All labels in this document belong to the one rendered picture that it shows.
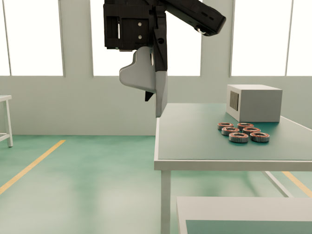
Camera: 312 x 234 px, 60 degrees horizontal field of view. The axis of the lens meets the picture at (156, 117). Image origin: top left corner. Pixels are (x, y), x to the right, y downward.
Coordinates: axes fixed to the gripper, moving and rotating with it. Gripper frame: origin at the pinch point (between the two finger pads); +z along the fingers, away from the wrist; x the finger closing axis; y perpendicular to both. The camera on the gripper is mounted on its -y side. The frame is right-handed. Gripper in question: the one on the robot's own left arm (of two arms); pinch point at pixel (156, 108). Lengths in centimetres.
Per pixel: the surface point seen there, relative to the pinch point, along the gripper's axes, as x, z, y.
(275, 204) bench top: -38, 40, -46
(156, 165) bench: -84, 43, -12
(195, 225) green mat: -30, 40, -16
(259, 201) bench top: -40, 40, -41
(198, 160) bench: -81, 40, -32
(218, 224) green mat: -29, 40, -23
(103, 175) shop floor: -242, 115, 25
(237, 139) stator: -106, 37, -62
